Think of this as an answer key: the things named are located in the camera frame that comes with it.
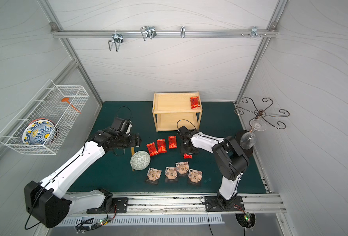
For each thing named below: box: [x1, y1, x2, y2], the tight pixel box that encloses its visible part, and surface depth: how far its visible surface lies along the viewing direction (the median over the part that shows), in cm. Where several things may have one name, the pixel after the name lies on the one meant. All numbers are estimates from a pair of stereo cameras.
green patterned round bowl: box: [129, 150, 151, 171], surface depth 90 cm
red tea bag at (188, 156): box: [183, 153, 193, 159], surface depth 90 cm
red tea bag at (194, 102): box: [190, 96, 201, 109], surface depth 90 cm
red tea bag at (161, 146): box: [156, 138, 168, 154], surface depth 95 cm
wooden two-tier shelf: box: [152, 90, 203, 133], surface depth 95 cm
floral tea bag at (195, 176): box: [187, 168, 203, 183], surface depth 86 cm
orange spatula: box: [60, 97, 82, 114], surface depth 80 cm
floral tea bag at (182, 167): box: [175, 161, 190, 175], surface depth 88 cm
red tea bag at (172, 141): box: [168, 135, 177, 149], surface depth 97 cm
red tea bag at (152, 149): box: [146, 142, 159, 157], surface depth 95 cm
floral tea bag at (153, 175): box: [145, 167, 163, 185], surface depth 85 cm
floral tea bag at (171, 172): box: [165, 166, 178, 180], surface depth 86 cm
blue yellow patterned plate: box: [22, 118, 59, 146], surface depth 62 cm
